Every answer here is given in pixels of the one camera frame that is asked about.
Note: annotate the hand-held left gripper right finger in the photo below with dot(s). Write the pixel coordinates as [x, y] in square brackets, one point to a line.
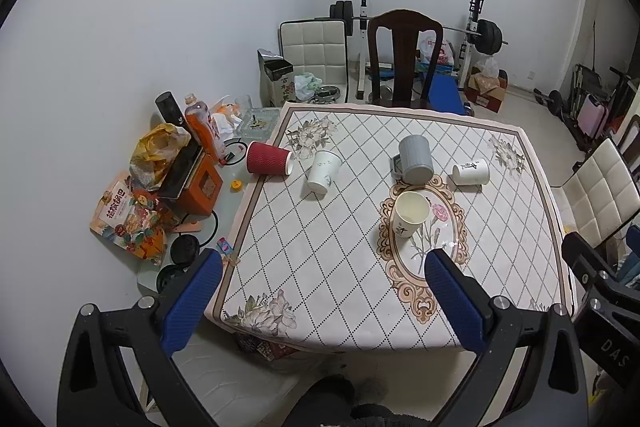
[457, 302]

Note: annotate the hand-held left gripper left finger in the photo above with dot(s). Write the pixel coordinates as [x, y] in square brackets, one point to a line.
[190, 302]

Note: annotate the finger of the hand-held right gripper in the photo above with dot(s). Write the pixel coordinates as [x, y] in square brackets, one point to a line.
[587, 257]

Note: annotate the white paper cup cream inside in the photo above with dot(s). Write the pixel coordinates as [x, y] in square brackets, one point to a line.
[410, 216]

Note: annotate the short white printed cup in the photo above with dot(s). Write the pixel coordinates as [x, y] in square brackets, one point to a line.
[471, 171]

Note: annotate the grey cup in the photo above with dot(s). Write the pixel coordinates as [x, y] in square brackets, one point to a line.
[416, 159]

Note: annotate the red ribbed paper cup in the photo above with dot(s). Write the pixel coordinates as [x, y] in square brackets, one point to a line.
[267, 158]

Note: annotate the plain white paper cup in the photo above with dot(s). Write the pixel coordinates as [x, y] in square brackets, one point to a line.
[324, 171]

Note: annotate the black round lid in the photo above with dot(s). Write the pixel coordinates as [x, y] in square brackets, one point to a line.
[183, 250]
[162, 278]

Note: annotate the small blue packet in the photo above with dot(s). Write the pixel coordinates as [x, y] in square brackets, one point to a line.
[224, 246]

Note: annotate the white cushioned chair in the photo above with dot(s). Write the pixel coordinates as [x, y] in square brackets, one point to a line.
[314, 52]
[600, 192]

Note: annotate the red patterned box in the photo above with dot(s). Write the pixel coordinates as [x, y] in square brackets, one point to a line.
[265, 347]

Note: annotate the orange snack packet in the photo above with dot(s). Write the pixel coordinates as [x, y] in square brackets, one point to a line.
[130, 221]

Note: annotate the orange box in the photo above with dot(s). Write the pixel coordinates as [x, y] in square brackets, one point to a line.
[201, 187]

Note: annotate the yellow bottle cap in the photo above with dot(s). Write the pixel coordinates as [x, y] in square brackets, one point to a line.
[235, 186]

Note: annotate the black flat tray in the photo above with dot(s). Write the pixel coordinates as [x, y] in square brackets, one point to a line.
[180, 172]

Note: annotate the floral diamond-pattern tablecloth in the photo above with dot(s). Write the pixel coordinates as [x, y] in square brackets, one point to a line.
[325, 257]

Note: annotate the pink suitcase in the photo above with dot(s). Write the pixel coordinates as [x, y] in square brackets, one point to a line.
[593, 117]

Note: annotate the person's dark trouser leg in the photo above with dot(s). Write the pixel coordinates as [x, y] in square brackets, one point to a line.
[350, 404]

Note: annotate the yellow plastic bag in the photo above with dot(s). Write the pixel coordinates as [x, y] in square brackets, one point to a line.
[157, 152]

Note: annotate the black dumbbell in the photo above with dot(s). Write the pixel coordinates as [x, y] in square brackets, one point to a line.
[550, 99]

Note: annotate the black folding cart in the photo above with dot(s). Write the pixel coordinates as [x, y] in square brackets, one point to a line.
[587, 82]

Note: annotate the orange drink bottle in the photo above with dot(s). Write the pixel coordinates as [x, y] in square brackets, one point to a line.
[201, 124]

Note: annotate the glass ashtray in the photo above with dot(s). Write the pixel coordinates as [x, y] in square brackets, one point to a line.
[256, 123]

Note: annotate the brown cardboard box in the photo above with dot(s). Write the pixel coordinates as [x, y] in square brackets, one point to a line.
[487, 92]

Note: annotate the black cylinder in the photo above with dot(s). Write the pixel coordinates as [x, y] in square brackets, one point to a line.
[168, 108]

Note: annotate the clear drinking glass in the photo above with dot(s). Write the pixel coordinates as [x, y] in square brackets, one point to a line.
[243, 104]

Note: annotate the blue weight bench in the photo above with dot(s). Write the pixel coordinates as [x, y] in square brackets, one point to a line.
[445, 93]

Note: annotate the clear plastic bag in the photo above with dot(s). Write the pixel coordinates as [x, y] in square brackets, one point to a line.
[488, 67]

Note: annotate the metal bowl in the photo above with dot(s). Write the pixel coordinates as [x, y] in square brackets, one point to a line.
[385, 94]

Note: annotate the white box with black top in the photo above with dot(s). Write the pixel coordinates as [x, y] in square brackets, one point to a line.
[272, 79]

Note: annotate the barbell with black plates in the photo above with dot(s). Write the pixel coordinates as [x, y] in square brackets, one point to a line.
[487, 36]

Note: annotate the green and white plastic bag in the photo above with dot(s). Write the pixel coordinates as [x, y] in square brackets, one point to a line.
[306, 85]

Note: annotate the metal ashtray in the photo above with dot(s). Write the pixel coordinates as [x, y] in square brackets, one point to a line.
[327, 93]

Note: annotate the red and white plastic bag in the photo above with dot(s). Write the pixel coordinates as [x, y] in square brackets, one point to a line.
[434, 49]

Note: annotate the dark wooden chair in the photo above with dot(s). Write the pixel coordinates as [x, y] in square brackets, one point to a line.
[400, 52]

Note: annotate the white weight rack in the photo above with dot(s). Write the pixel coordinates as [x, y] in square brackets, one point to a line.
[362, 42]

